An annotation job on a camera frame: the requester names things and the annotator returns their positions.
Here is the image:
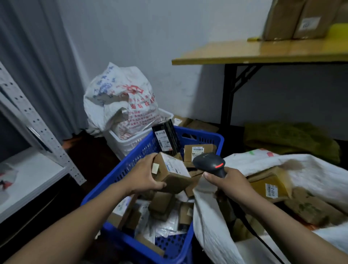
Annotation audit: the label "person's right hand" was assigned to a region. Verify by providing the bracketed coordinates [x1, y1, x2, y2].
[202, 166, 259, 210]

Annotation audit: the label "small labelled cardboard box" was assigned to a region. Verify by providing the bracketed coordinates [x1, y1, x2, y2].
[152, 152, 192, 194]

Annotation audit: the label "brown box with white label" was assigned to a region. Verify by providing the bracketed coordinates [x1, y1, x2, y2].
[184, 144, 217, 163]

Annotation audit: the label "yellow taped cardboard parcel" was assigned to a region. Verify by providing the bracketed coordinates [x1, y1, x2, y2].
[247, 166, 293, 203]

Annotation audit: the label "large plain white woven sack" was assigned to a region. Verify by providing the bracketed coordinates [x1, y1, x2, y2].
[192, 149, 348, 264]

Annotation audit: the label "blue plastic basket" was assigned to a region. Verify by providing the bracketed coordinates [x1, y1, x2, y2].
[81, 126, 225, 264]

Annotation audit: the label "black scanner cable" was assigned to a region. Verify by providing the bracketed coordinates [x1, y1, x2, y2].
[236, 205, 285, 264]

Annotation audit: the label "bright yellow sheet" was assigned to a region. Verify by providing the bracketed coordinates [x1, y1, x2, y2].
[327, 23, 348, 42]

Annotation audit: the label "plain large cardboard box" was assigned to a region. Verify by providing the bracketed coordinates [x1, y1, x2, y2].
[262, 0, 307, 41]

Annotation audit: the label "large cardboard box with label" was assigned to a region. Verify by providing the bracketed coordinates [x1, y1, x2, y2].
[293, 0, 343, 40]

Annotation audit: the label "green folded blanket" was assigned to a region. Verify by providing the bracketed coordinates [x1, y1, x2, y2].
[243, 121, 342, 165]

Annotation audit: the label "person's left hand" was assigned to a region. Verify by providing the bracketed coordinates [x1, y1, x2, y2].
[120, 153, 167, 196]

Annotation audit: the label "black wrapped parcel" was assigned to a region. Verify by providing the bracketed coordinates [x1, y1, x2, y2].
[152, 119, 180, 156]

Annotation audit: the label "person's right forearm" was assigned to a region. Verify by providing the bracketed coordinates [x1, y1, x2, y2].
[244, 194, 348, 264]

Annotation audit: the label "pile of mixed parcels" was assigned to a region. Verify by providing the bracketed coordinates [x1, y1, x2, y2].
[107, 152, 203, 257]

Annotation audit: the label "brown parcel with green print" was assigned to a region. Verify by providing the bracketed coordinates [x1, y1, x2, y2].
[283, 187, 348, 228]

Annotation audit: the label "white printed woven sack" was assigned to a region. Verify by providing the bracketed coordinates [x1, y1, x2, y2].
[83, 62, 162, 141]

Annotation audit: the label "black barcode scanner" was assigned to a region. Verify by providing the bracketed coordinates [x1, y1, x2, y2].
[192, 153, 240, 215]

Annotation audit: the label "black metal table legs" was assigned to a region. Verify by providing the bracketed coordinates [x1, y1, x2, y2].
[220, 64, 263, 131]

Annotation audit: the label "flat cardboard box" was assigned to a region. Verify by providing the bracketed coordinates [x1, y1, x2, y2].
[186, 119, 219, 134]
[172, 115, 194, 128]

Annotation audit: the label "yellow wooden table top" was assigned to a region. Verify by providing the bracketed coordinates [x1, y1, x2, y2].
[171, 34, 348, 66]

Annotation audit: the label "white plastic basket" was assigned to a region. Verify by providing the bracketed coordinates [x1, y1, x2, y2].
[104, 108, 174, 161]

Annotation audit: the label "white perforated metal shelf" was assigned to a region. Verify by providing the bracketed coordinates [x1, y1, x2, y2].
[0, 61, 87, 224]

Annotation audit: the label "white plastic bag with red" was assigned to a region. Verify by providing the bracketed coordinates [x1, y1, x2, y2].
[0, 162, 18, 205]

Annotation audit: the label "grey curtain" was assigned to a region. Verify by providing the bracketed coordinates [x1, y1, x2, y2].
[0, 0, 88, 142]

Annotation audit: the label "person's left forearm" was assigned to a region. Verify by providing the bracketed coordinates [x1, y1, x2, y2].
[5, 180, 131, 264]

